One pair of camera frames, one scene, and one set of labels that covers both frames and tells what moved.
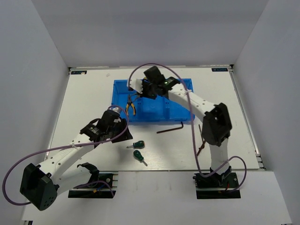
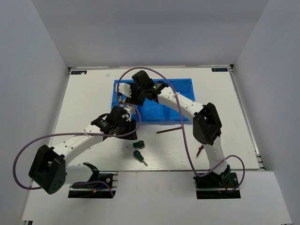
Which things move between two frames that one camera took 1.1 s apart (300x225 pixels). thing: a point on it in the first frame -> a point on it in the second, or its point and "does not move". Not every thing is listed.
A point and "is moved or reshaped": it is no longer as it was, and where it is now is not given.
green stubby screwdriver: [138, 155] does not move
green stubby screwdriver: [139, 144] does not move
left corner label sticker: [78, 72] does not move
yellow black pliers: [130, 103] is moved or reshaped
